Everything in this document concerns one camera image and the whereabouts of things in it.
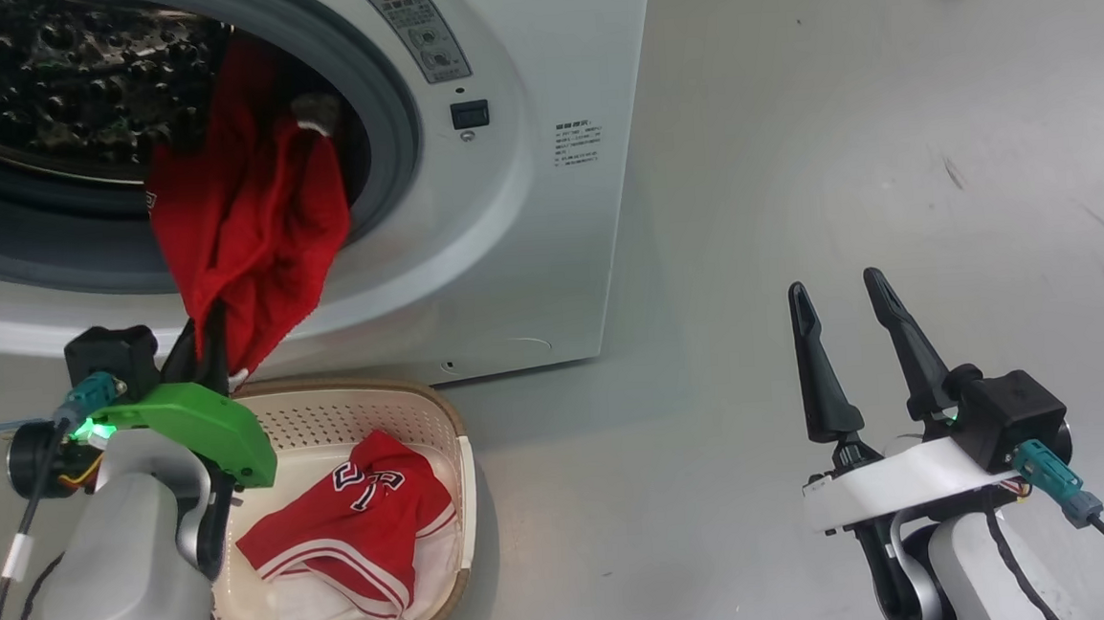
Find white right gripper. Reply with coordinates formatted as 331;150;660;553
786;258;1026;535

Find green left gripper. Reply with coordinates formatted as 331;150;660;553
82;299;282;499

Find red jersey with white stripe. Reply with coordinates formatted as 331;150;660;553
135;31;364;386

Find red basketball shorts white trim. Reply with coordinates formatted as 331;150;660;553
230;425;465;620

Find cream perforated laundry basket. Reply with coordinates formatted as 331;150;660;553
194;367;487;620

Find white front-load washing machine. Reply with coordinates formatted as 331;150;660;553
0;0;679;414

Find black right arm cable teal plug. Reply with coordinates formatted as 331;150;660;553
977;434;1104;620

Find black arm cable teal plug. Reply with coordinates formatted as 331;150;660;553
0;369;143;620
977;434;1104;620

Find black left arm cable teal plug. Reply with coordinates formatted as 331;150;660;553
0;369;143;620

